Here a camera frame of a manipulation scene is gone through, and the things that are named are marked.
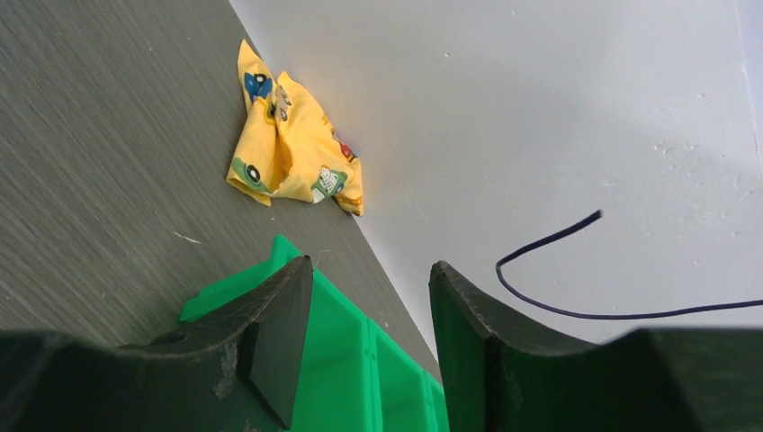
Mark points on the green three-compartment bin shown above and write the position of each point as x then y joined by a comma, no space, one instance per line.
315,362

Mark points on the yellow printed cloth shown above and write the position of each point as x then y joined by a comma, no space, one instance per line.
288,148

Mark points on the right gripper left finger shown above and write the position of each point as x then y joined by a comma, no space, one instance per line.
54,381

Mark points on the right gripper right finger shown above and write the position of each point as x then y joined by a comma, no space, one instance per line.
503,371

